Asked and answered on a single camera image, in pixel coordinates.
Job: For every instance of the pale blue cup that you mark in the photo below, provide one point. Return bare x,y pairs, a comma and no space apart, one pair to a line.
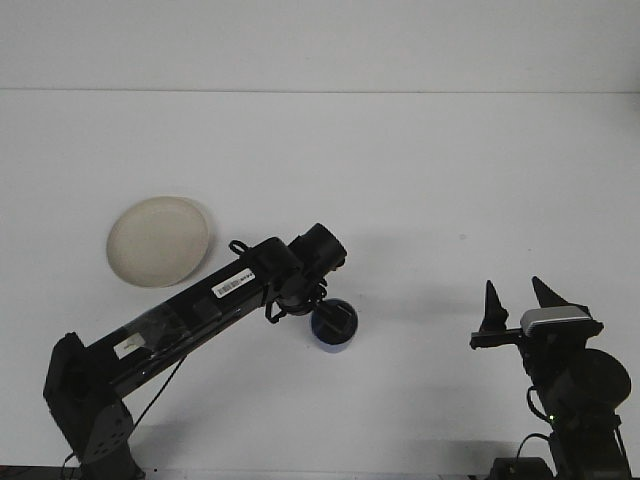
334,347

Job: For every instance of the pale round plate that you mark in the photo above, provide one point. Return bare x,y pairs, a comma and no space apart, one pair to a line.
150,240

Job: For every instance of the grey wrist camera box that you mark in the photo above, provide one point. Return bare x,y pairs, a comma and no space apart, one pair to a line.
560,320
295,310

